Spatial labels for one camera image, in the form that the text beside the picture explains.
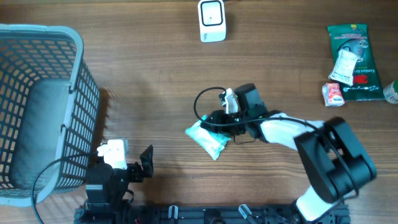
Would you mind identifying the mint wet wipes pack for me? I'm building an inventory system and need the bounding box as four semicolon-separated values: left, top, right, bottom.
185;120;231;161

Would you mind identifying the white carton box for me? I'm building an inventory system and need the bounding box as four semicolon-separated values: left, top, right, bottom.
328;49;361;86

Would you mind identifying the green 3M gloves package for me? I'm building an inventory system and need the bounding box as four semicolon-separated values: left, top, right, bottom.
328;24;384;101

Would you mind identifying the green lid jar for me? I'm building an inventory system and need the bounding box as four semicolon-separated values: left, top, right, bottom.
383;80;398;105

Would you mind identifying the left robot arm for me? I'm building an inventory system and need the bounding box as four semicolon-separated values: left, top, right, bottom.
73;146;154;224

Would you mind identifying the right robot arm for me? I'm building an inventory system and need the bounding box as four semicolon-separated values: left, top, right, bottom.
200;83;377;223

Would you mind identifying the white barcode scanner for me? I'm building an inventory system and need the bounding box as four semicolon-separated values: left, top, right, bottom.
197;0;226;43

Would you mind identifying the grey plastic basket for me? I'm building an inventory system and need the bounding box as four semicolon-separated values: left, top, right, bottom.
1;24;100;207

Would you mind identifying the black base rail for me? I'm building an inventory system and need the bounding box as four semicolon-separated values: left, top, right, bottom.
73;204;303;224

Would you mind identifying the black left camera cable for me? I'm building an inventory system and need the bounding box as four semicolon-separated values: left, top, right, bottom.
30;151;99;224

